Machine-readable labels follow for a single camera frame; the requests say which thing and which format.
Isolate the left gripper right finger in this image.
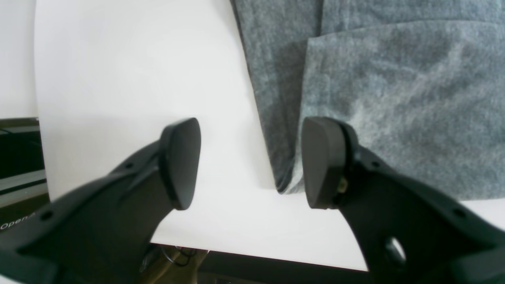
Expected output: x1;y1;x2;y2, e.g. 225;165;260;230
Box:
302;117;505;284

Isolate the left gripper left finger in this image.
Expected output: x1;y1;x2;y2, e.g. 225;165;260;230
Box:
0;118;201;284

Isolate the grey T-shirt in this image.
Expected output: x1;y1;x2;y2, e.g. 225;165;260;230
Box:
231;0;505;200

